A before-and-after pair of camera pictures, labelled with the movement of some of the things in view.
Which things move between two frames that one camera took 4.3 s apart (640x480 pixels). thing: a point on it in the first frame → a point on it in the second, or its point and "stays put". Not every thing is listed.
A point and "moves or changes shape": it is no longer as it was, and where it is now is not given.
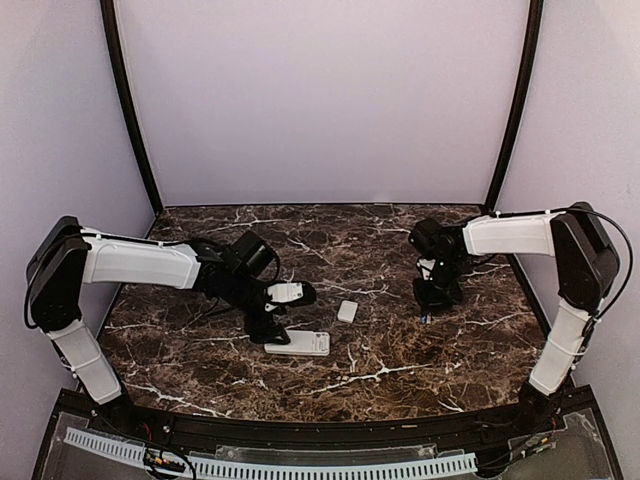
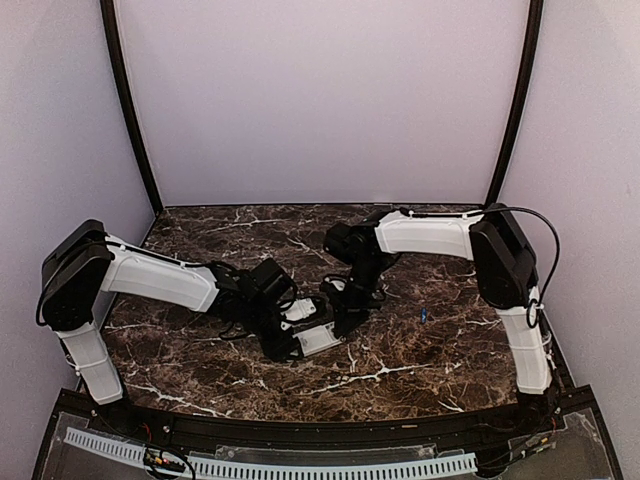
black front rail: x=273 y=434 stays put
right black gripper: x=429 y=302 → x=347 y=314
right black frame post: x=522 y=101 stays put
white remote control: x=303 y=342 moves or changes shape
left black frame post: x=109 y=16 stays put
